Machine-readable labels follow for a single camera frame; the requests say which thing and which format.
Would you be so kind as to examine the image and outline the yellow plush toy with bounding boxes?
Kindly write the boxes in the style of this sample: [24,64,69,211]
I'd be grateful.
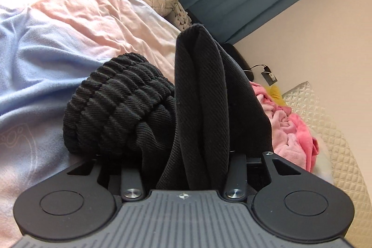
[269,85,287,107]

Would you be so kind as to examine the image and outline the pastel pillow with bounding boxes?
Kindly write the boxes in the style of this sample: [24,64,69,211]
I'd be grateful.
[314,136,334,179]

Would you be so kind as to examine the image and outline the black sofa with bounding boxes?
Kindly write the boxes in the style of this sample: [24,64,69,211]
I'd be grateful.
[222,43,251,82]

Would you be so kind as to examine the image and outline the spotted cream cloth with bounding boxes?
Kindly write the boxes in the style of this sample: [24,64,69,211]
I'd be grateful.
[170,0,193,31]

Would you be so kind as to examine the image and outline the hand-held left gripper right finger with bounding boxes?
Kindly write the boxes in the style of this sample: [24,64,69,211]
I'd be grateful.
[225,152,304,202]

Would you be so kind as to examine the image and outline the pastel duvet cover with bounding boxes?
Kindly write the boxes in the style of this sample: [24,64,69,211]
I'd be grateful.
[0,0,182,240]

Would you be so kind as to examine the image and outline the charger cable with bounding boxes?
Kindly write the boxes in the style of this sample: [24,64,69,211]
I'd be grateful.
[243,64,268,73]

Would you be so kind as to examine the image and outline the pink fleece robe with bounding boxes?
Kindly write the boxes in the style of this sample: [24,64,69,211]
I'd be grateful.
[250,81,320,173]

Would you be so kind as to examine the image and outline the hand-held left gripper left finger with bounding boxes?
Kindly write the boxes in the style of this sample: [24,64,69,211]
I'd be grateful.
[67,159,146,202]

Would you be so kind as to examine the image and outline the wall socket with charger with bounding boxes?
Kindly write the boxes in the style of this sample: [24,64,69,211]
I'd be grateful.
[262,66,278,85]

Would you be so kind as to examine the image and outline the black knit garment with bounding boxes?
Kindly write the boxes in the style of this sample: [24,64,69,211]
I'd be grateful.
[62,24,274,191]

